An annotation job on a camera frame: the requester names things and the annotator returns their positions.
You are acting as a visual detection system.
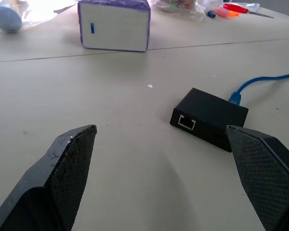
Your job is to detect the red handled scissors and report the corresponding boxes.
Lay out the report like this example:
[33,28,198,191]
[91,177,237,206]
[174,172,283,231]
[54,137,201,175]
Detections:
[223,3,275,19]

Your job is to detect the clear crumpled plastic bag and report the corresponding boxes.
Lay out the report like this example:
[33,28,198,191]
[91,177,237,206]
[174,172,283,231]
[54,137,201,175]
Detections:
[149,0,223,24]

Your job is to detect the orange highlighter pen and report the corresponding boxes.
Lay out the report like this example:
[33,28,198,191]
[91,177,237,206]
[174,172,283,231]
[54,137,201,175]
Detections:
[213,6,240,19]

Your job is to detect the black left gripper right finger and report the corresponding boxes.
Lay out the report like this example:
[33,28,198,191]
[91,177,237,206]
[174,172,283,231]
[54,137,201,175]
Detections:
[224,125,289,231]

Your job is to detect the blue Ethernet cable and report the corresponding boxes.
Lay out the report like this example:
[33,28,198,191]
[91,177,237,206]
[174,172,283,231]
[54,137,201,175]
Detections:
[228,72,289,106]

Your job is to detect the purple and white tissue pack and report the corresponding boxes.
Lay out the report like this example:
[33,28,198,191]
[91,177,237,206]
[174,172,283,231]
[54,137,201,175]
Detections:
[77,0,151,52]

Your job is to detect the black network adapter box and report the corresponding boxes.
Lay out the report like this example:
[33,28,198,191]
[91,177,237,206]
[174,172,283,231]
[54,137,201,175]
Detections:
[169,88,249,153]

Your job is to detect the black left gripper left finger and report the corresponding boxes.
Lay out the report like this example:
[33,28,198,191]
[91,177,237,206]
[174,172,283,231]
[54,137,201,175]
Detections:
[0,124,97,231]

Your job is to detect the light blue oval object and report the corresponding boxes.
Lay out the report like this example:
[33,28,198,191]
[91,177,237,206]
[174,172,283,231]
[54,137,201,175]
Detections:
[0,2,23,34]

